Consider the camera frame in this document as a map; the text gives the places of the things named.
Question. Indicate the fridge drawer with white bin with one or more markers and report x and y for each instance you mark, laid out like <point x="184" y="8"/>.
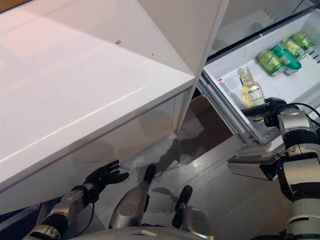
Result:
<point x="230" y="67"/>

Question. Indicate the grey robot torso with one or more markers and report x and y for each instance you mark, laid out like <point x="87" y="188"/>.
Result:
<point x="162" y="232"/>

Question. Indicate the white tall cabinet panel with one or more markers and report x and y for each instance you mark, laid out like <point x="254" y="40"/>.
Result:
<point x="180" y="30"/>

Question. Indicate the teal green drink can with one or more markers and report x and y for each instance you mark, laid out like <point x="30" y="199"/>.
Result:
<point x="287" y="58"/>

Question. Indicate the light green drink can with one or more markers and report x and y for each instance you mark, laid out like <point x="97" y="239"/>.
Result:
<point x="271" y="62"/>
<point x="295" y="48"/>
<point x="303" y="41"/>

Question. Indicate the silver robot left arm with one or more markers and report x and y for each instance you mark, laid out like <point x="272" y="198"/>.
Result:
<point x="67" y="202"/>

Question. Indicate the robot left leg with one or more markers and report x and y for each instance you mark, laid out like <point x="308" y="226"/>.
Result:
<point x="132" y="202"/>

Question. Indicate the robot right leg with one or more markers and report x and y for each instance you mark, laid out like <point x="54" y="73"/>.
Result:
<point x="187" y="210"/>

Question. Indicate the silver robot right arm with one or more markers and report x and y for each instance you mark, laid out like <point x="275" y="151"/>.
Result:
<point x="292" y="122"/>

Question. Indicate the yellow drink bottle white cap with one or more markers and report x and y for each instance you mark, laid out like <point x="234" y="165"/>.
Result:
<point x="251" y="95"/>

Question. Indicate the steel fridge drawer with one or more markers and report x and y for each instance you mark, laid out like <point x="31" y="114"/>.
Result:
<point x="205" y="125"/>

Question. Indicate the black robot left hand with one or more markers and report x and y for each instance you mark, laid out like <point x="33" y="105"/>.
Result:
<point x="107" y="176"/>

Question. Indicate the stainless steel fridge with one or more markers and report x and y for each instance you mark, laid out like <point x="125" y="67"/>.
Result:
<point x="237" y="15"/>

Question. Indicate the small red scrap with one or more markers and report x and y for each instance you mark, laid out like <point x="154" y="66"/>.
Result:
<point x="118" y="42"/>

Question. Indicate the white counter cabinet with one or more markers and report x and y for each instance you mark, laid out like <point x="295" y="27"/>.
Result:
<point x="75" y="162"/>

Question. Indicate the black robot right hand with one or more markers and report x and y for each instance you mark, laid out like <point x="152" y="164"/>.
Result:
<point x="272" y="110"/>

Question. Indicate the robot leg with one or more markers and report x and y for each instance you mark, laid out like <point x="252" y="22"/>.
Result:
<point x="132" y="202"/>
<point x="187" y="210"/>

